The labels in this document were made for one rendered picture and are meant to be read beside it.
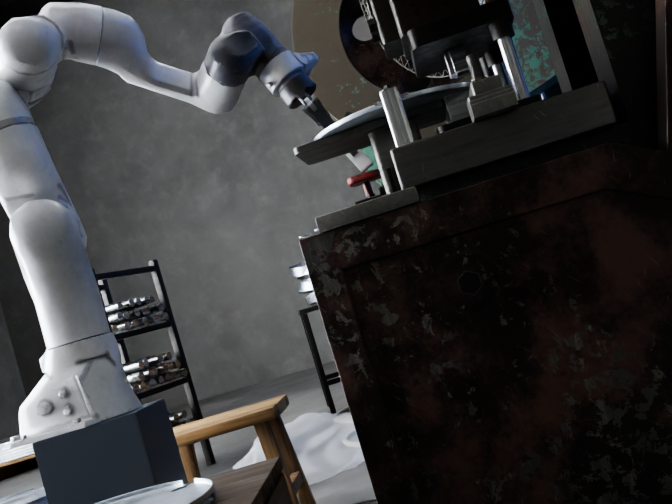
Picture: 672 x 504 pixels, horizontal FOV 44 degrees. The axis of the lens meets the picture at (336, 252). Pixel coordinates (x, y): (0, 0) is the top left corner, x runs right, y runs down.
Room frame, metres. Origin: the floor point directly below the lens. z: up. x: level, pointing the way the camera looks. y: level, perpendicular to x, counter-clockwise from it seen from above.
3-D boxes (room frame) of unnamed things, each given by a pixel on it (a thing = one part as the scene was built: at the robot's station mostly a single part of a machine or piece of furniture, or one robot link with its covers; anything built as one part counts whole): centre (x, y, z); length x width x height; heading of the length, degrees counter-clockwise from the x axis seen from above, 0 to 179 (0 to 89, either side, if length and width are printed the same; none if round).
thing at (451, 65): (1.33, -0.28, 0.84); 0.05 x 0.03 x 0.04; 173
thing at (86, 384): (1.44, 0.51, 0.52); 0.22 x 0.19 x 0.14; 88
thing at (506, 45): (1.24, -0.34, 0.81); 0.02 x 0.02 x 0.14
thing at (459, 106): (1.33, -0.28, 0.76); 0.15 x 0.09 x 0.05; 173
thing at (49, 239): (1.41, 0.47, 0.71); 0.18 x 0.11 x 0.25; 11
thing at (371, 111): (1.34, -0.16, 0.78); 0.29 x 0.29 x 0.01
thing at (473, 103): (1.16, -0.27, 0.76); 0.17 x 0.06 x 0.10; 173
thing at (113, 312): (3.62, 1.05, 0.47); 0.46 x 0.43 x 0.95; 63
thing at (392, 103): (1.17, -0.14, 0.75); 0.03 x 0.03 x 0.10; 83
